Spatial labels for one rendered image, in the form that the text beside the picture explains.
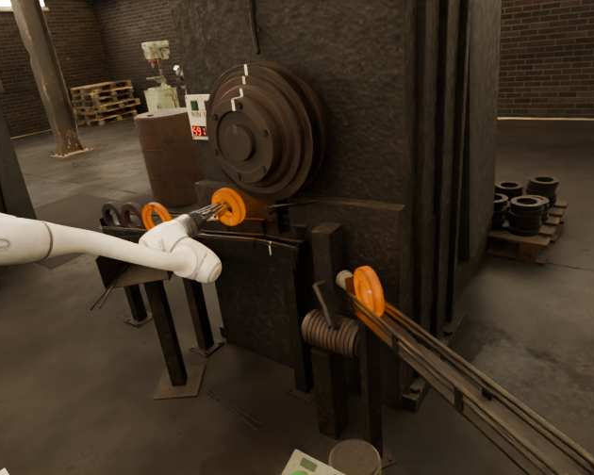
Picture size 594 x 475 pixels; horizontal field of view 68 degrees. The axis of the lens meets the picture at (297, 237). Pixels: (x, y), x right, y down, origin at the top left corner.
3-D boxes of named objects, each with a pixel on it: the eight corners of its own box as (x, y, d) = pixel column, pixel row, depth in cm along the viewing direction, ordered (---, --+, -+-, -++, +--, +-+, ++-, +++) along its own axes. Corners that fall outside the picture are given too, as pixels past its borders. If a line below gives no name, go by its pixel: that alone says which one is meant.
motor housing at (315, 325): (327, 410, 183) (317, 301, 161) (376, 432, 170) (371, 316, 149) (310, 432, 173) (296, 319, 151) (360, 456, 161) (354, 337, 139)
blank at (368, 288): (371, 317, 138) (362, 319, 137) (358, 269, 140) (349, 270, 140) (390, 315, 123) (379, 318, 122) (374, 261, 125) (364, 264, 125)
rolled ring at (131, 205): (136, 202, 214) (140, 199, 216) (115, 204, 225) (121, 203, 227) (149, 237, 219) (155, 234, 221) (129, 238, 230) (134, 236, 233)
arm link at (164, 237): (167, 236, 161) (193, 253, 157) (132, 255, 150) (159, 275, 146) (168, 212, 155) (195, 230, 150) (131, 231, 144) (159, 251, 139)
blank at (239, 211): (211, 188, 179) (206, 190, 176) (239, 187, 169) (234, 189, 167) (222, 222, 184) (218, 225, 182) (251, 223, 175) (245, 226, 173)
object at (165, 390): (154, 369, 217) (114, 237, 187) (206, 366, 216) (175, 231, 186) (140, 401, 198) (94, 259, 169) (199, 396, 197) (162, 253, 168)
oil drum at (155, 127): (185, 187, 502) (168, 106, 466) (222, 191, 469) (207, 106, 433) (142, 204, 459) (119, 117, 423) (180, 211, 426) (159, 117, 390)
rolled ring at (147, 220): (136, 213, 217) (141, 210, 219) (156, 245, 218) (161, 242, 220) (152, 197, 204) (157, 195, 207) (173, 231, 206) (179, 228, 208)
